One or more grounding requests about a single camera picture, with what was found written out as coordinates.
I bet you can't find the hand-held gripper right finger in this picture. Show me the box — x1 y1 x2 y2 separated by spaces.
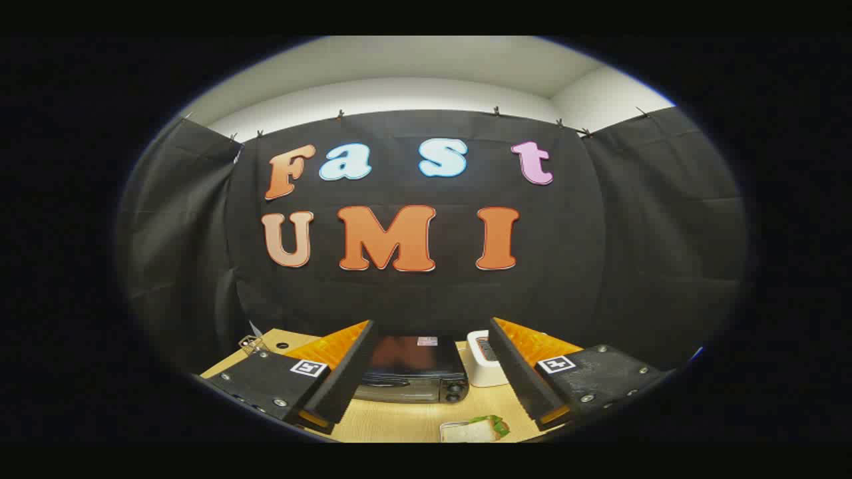
488 317 674 432

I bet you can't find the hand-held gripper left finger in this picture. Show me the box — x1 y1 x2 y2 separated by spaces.
200 319 379 436

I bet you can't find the black toaster oven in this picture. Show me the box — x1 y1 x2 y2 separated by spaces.
353 335 470 404

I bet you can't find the lettuce sandwich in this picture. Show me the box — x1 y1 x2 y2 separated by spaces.
445 415 511 443

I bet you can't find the white bread toaster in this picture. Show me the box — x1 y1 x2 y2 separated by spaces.
467 329 511 388

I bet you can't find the white plastic tray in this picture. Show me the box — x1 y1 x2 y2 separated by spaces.
439 420 490 443

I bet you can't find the row of cloth clips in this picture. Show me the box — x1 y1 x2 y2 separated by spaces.
229 105 650 144

